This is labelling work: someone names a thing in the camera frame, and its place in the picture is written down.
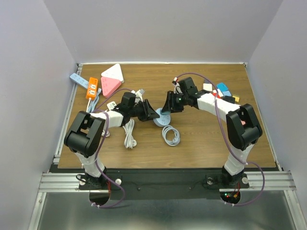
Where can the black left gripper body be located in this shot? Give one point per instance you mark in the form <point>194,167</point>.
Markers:
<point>138,111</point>

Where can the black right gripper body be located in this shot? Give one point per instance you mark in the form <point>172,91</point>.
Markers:
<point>179,100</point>

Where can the light blue round socket base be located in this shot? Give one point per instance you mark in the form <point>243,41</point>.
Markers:
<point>163,120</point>

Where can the orange USB power strip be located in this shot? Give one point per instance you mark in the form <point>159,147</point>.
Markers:
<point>92,88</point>

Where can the black cube socket adapter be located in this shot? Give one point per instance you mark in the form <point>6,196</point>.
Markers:
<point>229,99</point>

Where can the yellow plug adapter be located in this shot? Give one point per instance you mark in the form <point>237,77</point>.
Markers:
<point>237,98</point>

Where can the red cube socket adapter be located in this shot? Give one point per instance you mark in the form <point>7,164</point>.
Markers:
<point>217,93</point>

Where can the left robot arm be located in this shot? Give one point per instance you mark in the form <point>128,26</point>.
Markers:
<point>85,133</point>

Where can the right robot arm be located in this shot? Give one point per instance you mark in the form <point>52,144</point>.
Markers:
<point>243,127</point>

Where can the white grey plug adapter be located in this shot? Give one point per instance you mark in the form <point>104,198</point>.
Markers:
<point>208,87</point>

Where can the blue plug adapter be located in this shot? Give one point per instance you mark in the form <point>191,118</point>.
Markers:
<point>223,89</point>

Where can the pink triangular power strip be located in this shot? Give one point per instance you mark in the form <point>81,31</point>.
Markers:
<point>109,86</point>

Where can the white triangular power strip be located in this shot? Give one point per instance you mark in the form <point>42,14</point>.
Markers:
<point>114,72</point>

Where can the light blue power strip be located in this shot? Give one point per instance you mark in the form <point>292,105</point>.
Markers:
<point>79,80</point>

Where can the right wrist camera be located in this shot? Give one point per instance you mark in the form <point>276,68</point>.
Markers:
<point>177,89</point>

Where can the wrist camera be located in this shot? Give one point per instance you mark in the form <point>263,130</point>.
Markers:
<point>139,93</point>
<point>177,89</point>

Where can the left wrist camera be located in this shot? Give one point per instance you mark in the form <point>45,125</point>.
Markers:
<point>139,93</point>

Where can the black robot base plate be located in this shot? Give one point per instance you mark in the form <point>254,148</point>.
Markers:
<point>163,184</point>

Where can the aluminium frame rail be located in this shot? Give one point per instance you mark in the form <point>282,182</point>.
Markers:
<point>274,181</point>

